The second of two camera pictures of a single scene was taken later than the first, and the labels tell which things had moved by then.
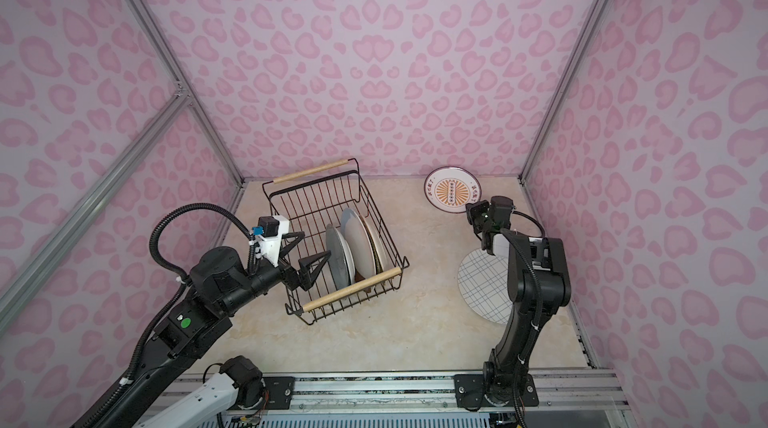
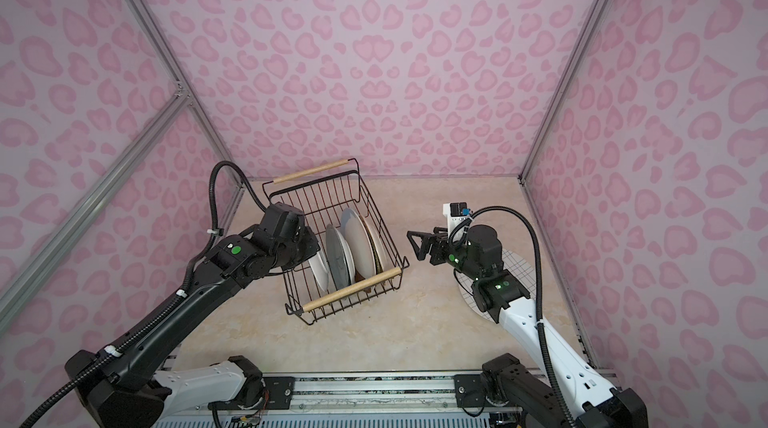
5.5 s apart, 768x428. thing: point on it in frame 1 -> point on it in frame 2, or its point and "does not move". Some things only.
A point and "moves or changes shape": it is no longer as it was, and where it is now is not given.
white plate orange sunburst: x=450 y=189 moves or changes shape
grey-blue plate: x=341 y=264 does not move
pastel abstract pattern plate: x=364 y=254 does not move
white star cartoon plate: x=375 y=250 does not move
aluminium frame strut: x=96 y=200 does not move
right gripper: x=474 y=210 -> x=441 y=245
